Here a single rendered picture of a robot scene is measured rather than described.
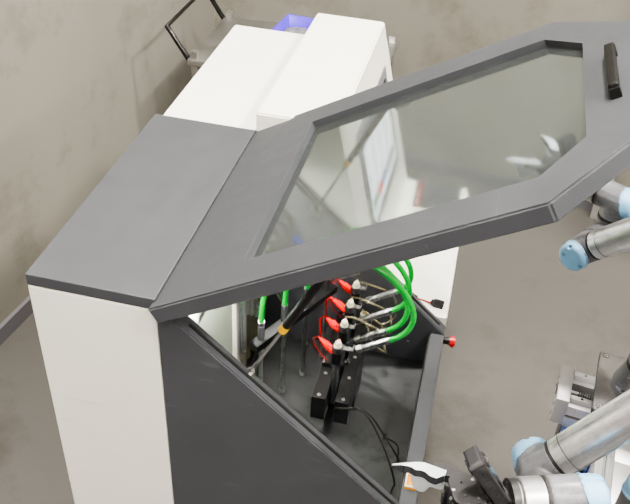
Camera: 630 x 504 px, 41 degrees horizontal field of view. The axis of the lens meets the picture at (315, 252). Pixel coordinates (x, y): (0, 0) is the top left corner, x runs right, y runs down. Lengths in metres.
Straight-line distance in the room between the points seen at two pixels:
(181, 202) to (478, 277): 2.49
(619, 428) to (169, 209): 1.04
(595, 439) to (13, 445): 2.41
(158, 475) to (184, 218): 0.63
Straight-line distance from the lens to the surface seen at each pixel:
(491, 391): 3.66
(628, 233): 2.08
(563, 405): 2.31
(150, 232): 1.85
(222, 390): 1.80
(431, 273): 2.60
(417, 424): 2.20
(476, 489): 1.45
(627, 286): 4.41
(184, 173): 2.04
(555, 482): 1.49
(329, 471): 1.90
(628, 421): 1.58
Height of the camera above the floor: 2.60
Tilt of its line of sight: 38 degrees down
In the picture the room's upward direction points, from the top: 4 degrees clockwise
